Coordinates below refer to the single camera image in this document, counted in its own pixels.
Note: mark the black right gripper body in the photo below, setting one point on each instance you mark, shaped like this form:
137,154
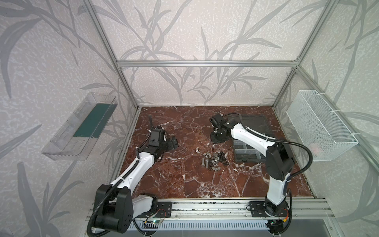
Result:
215,138

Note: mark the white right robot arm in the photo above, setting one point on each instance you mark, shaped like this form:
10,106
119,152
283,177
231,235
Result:
279,164

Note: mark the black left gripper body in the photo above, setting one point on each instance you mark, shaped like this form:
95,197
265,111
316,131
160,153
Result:
167,145

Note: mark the pink object in basket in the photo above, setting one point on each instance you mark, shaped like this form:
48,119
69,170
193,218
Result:
316,149

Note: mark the aluminium rear crossbar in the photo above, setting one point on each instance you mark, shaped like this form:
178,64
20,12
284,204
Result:
204,63

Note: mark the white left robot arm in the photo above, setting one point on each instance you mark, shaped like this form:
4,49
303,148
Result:
114,207

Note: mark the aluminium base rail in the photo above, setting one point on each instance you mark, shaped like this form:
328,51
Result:
235,208

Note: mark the white wire mesh basket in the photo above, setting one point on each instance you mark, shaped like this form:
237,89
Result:
315,121

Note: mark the clear wall shelf green bottom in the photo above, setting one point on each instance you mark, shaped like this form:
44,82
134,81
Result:
77,137

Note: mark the pile of screws and nuts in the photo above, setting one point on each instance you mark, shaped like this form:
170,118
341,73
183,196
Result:
213,161

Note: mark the clear plastic organizer box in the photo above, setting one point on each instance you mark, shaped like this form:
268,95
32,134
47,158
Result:
251,146

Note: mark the aluminium frame post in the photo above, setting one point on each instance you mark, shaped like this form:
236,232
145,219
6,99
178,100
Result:
320,23

